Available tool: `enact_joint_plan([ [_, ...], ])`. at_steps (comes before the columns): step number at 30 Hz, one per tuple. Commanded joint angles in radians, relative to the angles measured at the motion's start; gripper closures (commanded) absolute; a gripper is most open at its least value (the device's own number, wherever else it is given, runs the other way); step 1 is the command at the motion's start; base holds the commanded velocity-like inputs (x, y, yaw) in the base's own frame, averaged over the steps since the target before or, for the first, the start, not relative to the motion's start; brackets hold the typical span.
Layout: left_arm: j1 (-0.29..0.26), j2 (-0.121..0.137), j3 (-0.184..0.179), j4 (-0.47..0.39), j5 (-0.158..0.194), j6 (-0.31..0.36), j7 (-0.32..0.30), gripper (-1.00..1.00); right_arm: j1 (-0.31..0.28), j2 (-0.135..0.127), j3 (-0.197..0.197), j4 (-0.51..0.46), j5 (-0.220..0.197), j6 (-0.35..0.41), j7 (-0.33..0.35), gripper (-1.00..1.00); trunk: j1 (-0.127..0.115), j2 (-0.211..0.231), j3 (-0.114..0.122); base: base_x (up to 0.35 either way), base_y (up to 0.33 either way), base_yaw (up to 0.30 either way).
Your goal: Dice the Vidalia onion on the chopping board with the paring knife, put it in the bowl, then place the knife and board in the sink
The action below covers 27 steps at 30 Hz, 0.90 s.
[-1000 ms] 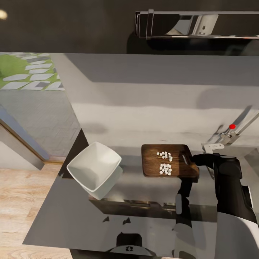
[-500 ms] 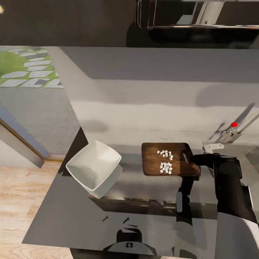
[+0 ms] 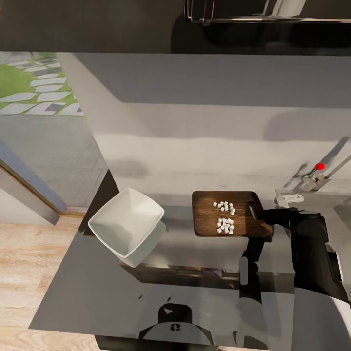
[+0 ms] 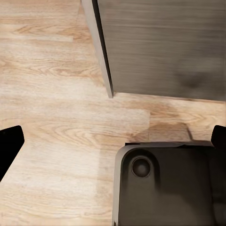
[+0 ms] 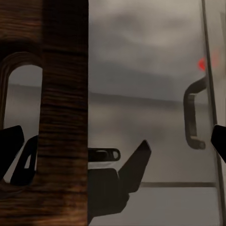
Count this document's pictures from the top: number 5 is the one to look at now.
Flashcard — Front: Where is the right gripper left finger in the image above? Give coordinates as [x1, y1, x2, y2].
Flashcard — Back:
[0, 125, 24, 182]

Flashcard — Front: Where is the cutting board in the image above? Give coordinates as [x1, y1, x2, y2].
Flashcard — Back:
[0, 0, 89, 226]

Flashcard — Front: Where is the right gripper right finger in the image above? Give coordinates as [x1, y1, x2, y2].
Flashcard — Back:
[211, 125, 226, 163]

